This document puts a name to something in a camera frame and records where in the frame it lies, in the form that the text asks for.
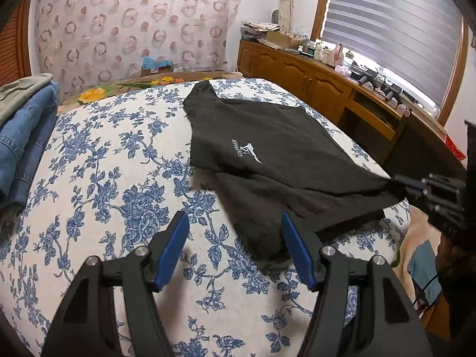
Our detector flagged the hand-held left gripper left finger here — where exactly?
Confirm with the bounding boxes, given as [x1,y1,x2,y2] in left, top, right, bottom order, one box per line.
[41,211,191,357]

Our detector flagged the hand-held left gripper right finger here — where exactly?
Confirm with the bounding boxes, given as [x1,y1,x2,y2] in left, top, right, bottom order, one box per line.
[281,213,434,357]

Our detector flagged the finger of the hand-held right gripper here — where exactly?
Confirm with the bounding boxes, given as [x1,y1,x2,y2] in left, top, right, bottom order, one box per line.
[394,173,466,195]
[405,188,466,228]

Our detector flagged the black t-shirt with logo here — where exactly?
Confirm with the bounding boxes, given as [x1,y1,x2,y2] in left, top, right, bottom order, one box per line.
[184,81,410,261]

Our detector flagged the person's right forearm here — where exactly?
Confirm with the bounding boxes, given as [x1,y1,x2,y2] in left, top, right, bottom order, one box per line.
[434,231,476,307]

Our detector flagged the red packet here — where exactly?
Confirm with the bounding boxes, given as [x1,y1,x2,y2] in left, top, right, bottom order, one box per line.
[445,136,467,162]

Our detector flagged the black tools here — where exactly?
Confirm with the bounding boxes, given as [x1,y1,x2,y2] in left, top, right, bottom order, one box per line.
[350,63,407,105]

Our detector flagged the blue floral bed sheet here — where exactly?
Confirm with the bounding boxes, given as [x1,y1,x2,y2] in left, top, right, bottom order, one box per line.
[0,78,411,357]

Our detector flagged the wooden cabinet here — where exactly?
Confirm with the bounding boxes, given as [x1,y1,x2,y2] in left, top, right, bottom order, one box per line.
[238,39,447,149]

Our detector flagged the white jars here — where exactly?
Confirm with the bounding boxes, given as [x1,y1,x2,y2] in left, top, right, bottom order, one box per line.
[313,40,336,62]

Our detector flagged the grey striped window blind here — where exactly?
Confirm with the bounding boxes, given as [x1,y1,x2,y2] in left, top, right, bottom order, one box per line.
[320,0,465,108]

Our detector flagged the flower print blanket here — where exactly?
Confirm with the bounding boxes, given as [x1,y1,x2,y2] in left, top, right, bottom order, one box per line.
[57,71,246,114]

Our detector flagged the folded blue jeans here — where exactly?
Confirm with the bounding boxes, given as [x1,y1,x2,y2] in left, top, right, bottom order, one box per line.
[0,81,62,209]

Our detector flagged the cardboard box with blue cloth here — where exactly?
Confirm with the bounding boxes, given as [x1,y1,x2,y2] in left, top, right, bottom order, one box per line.
[141,57,175,77]

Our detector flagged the open cardboard box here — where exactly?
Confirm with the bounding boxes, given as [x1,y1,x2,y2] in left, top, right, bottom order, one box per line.
[266,30,308,50]

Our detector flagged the stack of papers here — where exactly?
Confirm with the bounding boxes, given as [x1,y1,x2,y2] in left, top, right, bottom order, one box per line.
[241,21,282,42]

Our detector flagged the grey-green folded cloth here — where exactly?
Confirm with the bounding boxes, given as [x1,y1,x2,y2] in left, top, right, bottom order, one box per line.
[0,73,54,125]

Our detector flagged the circle patterned curtain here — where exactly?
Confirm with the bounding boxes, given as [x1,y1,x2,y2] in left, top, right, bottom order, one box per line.
[33,0,242,97]

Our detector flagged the wooden slatted wardrobe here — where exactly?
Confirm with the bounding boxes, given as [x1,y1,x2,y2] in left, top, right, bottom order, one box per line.
[0,0,36,88]

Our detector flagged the dark wooden bed frame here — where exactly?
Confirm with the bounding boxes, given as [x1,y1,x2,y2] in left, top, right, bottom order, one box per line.
[382,107,467,184]

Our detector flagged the black cable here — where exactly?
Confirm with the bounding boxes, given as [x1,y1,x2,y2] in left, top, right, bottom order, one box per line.
[411,272,444,306]

